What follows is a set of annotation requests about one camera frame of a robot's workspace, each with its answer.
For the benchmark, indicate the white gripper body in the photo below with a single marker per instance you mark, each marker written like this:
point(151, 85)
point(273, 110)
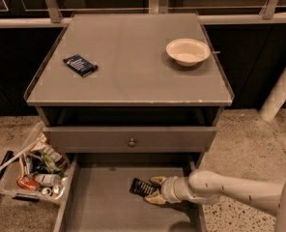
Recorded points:
point(167, 189)

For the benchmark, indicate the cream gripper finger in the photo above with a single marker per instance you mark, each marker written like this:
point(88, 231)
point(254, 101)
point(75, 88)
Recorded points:
point(158, 180)
point(155, 198)

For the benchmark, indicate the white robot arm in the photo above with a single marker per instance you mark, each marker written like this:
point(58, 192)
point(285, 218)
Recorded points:
point(204, 187)

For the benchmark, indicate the round metal drawer knob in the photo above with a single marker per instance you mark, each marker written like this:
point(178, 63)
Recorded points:
point(132, 142)

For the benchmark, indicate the open grey middle drawer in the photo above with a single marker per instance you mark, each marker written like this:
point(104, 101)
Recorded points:
point(97, 196)

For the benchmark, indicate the grey top drawer front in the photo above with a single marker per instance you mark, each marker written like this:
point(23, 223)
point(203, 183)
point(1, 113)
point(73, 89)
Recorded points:
point(99, 139)

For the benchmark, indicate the grey drawer cabinet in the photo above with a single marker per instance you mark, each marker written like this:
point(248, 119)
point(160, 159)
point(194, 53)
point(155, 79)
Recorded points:
point(137, 83)

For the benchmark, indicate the green white snack bag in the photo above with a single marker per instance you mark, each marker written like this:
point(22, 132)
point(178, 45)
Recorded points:
point(53, 161)

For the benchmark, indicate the white can in bin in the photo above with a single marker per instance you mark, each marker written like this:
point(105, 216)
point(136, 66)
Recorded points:
point(47, 180)

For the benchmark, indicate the clear plastic storage bin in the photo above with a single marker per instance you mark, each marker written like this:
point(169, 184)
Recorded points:
point(29, 164)

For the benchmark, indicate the orange snack packet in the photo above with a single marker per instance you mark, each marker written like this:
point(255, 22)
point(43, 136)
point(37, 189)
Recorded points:
point(28, 183)

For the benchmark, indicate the white paper bowl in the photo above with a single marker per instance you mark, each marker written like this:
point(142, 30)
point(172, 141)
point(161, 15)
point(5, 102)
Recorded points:
point(188, 52)

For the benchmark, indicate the metal window railing frame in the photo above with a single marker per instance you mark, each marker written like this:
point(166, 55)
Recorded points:
point(58, 13)

